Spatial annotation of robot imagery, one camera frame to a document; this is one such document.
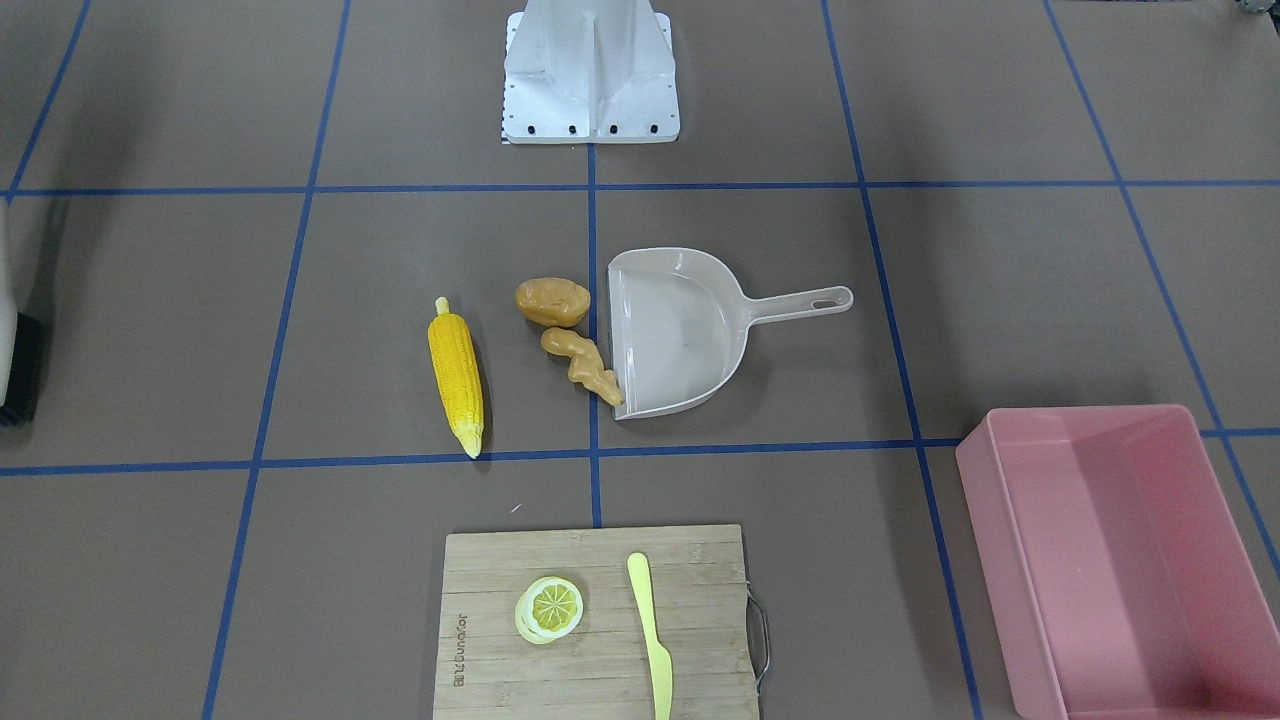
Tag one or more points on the yellow toy corn cob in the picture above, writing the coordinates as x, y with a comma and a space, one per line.
457, 375

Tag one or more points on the pink plastic bin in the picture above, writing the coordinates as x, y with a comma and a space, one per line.
1118, 581

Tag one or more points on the yellow plastic toy knife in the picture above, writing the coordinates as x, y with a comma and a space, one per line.
661, 668

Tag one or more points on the bamboo cutting board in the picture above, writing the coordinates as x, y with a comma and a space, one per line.
486, 670

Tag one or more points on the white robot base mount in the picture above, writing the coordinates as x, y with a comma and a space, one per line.
589, 72

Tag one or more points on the tan toy ginger root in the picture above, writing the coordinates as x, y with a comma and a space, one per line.
586, 366

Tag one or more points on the brown toy potato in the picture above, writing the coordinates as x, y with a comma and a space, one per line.
553, 301

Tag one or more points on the yellow toy lemon slice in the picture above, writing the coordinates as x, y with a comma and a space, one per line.
549, 609

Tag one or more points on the beige plastic dustpan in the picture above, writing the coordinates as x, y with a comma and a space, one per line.
680, 323

